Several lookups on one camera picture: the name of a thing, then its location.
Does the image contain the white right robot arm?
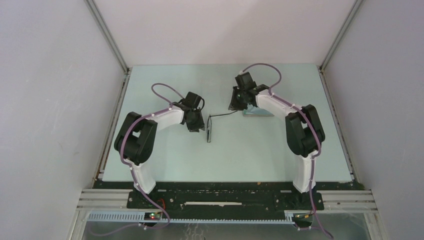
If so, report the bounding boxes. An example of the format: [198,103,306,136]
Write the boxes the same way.
[228,72,325,209]

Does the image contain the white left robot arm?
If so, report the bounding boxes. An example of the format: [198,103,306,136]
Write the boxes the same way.
[113,91,206,208]

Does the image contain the aluminium frame post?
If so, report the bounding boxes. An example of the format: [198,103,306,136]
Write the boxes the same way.
[319,0,366,72]
[84,0,130,74]

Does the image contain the black round sunglasses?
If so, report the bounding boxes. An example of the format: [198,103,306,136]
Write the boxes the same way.
[206,110,237,143]

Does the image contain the light blue cleaning cloth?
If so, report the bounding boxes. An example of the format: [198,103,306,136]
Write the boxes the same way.
[245,105,262,115]

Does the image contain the left aluminium frame post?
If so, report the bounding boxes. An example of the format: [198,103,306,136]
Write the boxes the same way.
[84,0,130,74]

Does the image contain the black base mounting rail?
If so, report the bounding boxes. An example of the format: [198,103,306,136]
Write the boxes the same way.
[126,181,325,221]

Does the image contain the right aluminium frame post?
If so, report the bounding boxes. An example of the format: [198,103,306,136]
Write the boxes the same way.
[319,0,366,72]

